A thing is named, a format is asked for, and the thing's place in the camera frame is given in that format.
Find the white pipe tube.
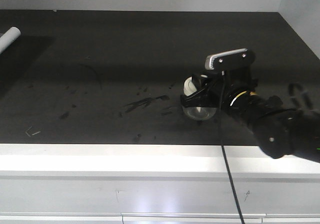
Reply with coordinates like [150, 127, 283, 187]
[0, 27, 21, 53]

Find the glass jar with white lid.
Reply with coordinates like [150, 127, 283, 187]
[180, 74, 218, 121]

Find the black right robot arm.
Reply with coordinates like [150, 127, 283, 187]
[180, 68, 320, 162]

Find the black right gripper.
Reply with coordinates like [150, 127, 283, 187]
[180, 68, 258, 109]

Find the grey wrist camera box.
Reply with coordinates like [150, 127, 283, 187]
[204, 48, 256, 72]

